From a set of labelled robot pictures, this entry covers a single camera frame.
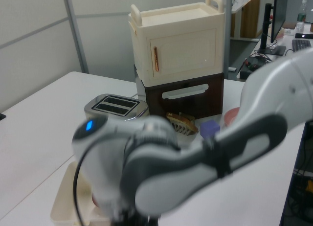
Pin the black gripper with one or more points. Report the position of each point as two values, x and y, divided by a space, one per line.
132 218

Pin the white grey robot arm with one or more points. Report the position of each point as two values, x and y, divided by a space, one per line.
171 182

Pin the toasted bread slice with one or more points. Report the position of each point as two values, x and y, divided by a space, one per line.
184 123

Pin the red apple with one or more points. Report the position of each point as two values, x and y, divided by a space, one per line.
94 201

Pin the white plastic open container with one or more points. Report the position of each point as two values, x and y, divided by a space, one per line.
63 199

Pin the metal toast rack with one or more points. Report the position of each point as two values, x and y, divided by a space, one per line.
179 129

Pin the dark brown drawer box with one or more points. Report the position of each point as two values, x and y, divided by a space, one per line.
156 106

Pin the purple cube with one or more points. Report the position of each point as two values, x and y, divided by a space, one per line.
209 128

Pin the cream chrome toaster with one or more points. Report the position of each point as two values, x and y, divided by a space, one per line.
96 101

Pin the pink plate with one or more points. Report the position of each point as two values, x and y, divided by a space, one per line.
231 117

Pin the black flat object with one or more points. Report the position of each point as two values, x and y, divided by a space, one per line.
2 117

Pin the small grey block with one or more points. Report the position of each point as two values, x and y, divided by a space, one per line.
232 69

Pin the wooden background cabinet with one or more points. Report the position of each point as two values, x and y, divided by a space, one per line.
249 18

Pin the black monitor stand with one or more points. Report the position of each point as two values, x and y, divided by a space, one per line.
265 28

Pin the black keyboard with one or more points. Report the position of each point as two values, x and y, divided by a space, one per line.
300 45

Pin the black handheld device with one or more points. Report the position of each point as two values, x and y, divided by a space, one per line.
303 35

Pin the black monitor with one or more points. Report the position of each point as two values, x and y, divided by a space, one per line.
278 13

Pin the clear plastic bottle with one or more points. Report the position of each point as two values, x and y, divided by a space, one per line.
301 18

